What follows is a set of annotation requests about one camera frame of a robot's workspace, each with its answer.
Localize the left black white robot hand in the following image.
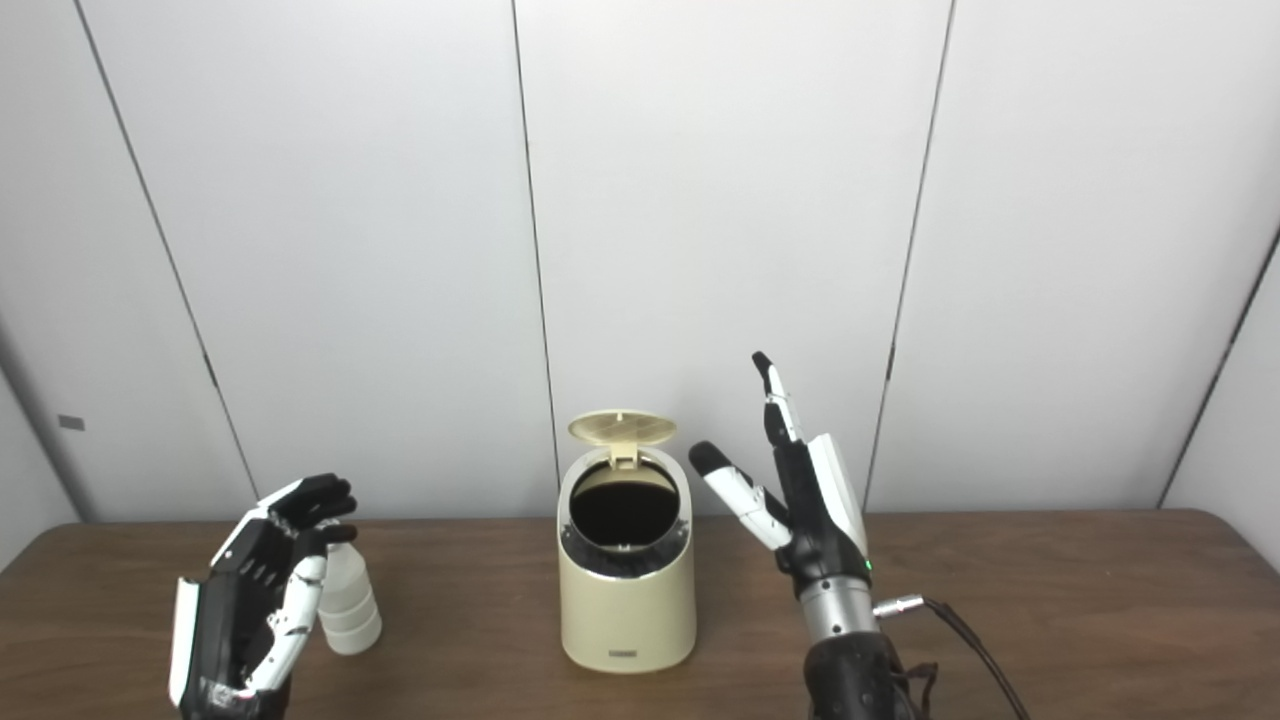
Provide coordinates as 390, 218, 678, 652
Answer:
168, 474, 358, 720

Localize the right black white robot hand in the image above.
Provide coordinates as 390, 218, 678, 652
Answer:
688, 351, 873, 601

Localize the small white plastic bottle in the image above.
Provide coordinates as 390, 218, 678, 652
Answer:
318, 540, 383, 656

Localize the round cream bin lid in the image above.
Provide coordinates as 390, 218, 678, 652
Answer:
568, 409, 678, 471

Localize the cream-colored bin body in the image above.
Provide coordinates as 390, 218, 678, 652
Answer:
557, 445, 698, 674

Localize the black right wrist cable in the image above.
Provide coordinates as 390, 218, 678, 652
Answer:
875, 594, 1031, 720

